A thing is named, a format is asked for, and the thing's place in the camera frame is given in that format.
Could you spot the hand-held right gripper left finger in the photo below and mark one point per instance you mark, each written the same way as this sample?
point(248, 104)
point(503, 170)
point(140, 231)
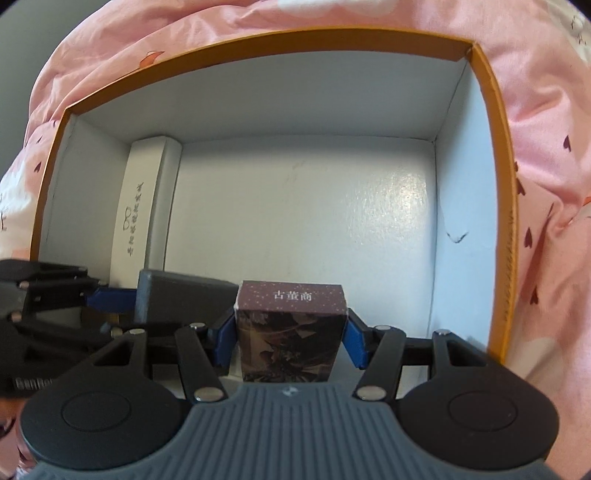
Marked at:
point(226, 341)

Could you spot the long white box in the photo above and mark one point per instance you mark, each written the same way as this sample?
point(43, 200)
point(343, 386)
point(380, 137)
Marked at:
point(143, 207)

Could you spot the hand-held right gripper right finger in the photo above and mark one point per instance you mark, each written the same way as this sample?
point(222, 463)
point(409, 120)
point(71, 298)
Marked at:
point(355, 344)

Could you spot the dark grey box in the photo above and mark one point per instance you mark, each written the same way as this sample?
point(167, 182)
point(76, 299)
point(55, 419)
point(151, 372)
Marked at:
point(184, 295)

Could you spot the pink printed blanket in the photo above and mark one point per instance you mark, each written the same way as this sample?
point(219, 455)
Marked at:
point(554, 92)

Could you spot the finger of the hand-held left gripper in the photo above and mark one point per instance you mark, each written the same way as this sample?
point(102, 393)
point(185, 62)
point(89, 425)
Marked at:
point(113, 297)
point(69, 327)

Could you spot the orange cardboard box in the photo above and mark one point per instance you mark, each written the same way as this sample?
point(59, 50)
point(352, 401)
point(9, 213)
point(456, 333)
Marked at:
point(300, 207)

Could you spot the dark purple card box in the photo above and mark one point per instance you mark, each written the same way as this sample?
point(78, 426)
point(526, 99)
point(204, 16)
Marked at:
point(291, 337)

